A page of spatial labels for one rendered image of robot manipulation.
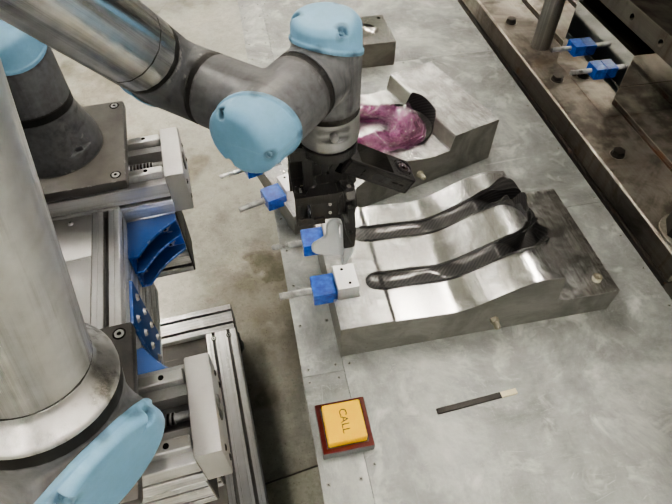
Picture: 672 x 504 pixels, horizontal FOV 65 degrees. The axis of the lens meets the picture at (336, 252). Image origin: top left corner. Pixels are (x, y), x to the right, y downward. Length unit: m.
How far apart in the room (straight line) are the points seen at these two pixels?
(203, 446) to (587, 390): 0.62
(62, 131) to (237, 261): 1.26
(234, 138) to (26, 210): 0.24
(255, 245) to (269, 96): 1.66
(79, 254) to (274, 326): 1.06
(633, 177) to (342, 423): 0.90
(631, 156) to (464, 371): 0.75
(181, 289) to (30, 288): 1.74
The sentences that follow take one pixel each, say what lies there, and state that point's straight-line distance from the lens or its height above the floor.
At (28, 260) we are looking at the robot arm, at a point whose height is 1.40.
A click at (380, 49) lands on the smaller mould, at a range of 1.55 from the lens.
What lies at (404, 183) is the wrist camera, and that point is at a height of 1.13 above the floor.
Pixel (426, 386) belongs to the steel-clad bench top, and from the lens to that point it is 0.92.
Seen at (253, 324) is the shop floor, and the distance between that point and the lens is 1.92.
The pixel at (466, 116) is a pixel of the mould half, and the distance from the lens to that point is 1.23.
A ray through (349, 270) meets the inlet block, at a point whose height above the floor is 0.92.
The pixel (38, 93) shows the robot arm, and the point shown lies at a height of 1.17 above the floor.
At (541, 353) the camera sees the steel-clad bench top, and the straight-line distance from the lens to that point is 1.00.
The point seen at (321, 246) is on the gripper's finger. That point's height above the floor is 1.05.
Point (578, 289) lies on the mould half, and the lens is 1.03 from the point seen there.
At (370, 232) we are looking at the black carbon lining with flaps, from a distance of 0.99.
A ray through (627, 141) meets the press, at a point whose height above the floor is 0.78.
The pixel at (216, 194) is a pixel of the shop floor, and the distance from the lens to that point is 2.36.
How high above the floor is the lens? 1.62
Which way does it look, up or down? 51 degrees down
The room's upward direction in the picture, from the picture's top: straight up
